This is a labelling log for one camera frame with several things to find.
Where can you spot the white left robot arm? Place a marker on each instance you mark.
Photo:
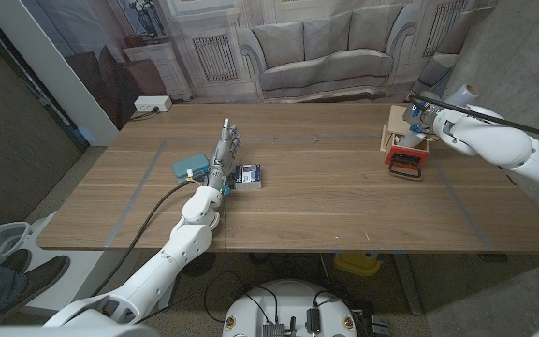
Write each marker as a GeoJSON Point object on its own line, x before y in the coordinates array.
{"type": "Point", "coordinates": [180, 248]}

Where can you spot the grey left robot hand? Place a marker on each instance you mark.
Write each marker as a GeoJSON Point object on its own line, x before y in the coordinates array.
{"type": "Point", "coordinates": [222, 154]}

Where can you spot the yellow plastic object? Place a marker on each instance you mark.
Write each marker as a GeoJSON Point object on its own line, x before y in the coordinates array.
{"type": "Point", "coordinates": [356, 264]}

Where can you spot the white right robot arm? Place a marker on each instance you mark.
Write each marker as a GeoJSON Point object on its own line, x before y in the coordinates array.
{"type": "Point", "coordinates": [499, 140]}

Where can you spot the blue white package box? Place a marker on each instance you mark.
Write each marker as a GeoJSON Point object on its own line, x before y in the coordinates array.
{"type": "Point", "coordinates": [248, 177]}

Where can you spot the light wooden drawer housing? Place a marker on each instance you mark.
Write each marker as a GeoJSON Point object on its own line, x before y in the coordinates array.
{"type": "Point", "coordinates": [393, 124]}

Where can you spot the white power strip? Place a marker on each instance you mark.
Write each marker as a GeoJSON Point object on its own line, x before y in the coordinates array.
{"type": "Point", "coordinates": [152, 103]}

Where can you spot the black power adapter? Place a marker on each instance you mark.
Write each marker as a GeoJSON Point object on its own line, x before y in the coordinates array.
{"type": "Point", "coordinates": [313, 320]}

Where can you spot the black round fan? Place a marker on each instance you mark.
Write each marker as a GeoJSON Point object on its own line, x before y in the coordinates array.
{"type": "Point", "coordinates": [206, 264]}

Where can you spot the small teal toolbox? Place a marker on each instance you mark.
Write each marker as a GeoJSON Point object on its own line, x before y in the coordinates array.
{"type": "Point", "coordinates": [190, 166]}

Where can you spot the printed living room backdrop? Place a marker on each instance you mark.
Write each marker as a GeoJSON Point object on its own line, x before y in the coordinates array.
{"type": "Point", "coordinates": [325, 47]}

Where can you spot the dark leather shoe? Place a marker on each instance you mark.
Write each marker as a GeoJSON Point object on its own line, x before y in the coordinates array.
{"type": "Point", "coordinates": [40, 281]}

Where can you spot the white table leg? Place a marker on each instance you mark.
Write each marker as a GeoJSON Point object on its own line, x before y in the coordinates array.
{"type": "Point", "coordinates": [166, 302]}
{"type": "Point", "coordinates": [407, 285]}

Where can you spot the white robot torso edge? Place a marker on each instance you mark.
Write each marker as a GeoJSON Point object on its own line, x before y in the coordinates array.
{"type": "Point", "coordinates": [63, 331]}

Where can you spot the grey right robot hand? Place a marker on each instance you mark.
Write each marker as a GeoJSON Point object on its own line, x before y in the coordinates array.
{"type": "Point", "coordinates": [421, 119]}

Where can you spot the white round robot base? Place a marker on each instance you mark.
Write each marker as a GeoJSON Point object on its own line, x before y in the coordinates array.
{"type": "Point", "coordinates": [288, 299]}

